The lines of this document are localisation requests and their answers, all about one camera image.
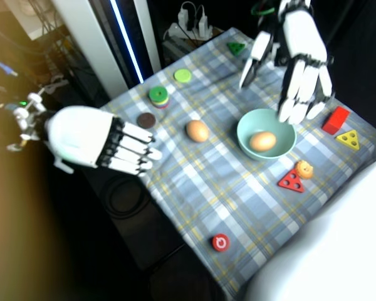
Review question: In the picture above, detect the white column with blue light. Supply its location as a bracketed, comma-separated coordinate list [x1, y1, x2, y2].
[51, 0, 162, 102]

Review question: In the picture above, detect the blue plaid tablecloth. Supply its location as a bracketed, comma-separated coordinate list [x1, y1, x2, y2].
[100, 27, 376, 300]

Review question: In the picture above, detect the red triangle block with holes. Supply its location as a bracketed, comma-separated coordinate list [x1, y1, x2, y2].
[277, 168, 306, 194]

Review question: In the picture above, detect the brown toy sandwich cookie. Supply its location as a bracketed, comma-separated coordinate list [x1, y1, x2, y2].
[136, 112, 157, 130]

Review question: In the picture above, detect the white power strip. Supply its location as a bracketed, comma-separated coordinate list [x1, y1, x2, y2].
[165, 21, 214, 41]

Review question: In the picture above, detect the red wooden block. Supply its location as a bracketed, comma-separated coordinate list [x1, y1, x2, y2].
[321, 105, 351, 136]

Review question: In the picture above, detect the yellow triangle block with holes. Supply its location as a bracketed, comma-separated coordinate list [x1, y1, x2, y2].
[335, 129, 361, 151]

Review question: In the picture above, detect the large white rounded cover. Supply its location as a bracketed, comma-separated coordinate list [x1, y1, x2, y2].
[243, 149, 376, 301]

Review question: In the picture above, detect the white plug-in charger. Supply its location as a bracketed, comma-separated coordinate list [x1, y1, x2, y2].
[197, 4, 210, 36]
[177, 2, 189, 31]

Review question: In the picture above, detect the green triangle block with holes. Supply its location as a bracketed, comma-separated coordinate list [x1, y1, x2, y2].
[226, 41, 246, 58]

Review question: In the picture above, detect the tan toy biscuit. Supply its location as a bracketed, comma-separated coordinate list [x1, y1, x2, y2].
[294, 159, 315, 181]

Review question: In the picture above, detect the brown egg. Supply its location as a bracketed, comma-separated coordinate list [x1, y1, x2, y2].
[249, 131, 278, 153]
[185, 119, 211, 144]

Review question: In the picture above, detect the green toy sandwich cookie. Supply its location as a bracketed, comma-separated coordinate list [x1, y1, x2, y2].
[173, 68, 193, 84]

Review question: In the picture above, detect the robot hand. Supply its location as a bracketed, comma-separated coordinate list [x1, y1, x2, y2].
[44, 105, 163, 177]
[239, 8, 335, 125]

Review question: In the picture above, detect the teal bowl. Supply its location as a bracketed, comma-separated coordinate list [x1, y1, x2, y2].
[236, 108, 298, 162]

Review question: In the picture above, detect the stacked coloured rings toy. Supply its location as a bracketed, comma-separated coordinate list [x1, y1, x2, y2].
[147, 85, 170, 110]

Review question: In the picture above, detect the green cable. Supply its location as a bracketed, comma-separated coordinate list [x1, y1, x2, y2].
[0, 55, 19, 78]

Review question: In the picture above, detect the red cylinder with white letter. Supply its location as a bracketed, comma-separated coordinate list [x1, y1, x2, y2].
[211, 233, 231, 253]

